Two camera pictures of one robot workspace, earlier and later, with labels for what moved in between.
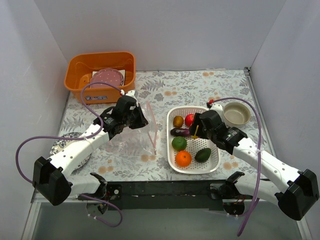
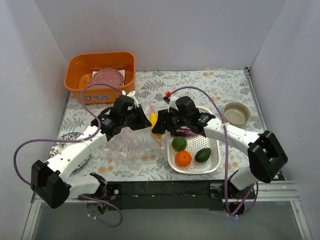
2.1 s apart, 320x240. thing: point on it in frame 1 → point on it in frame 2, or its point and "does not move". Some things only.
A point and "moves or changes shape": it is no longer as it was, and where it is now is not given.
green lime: [179, 143] does not move
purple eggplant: [180, 132] does not move
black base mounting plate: [194, 195] does not move
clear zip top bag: [139, 142] moves or changes shape
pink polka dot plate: [109, 75] does not move
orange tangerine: [183, 159] does not move
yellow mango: [195, 136] → [153, 118]
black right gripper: [198, 125] → [166, 120]
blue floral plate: [61, 144] does not move
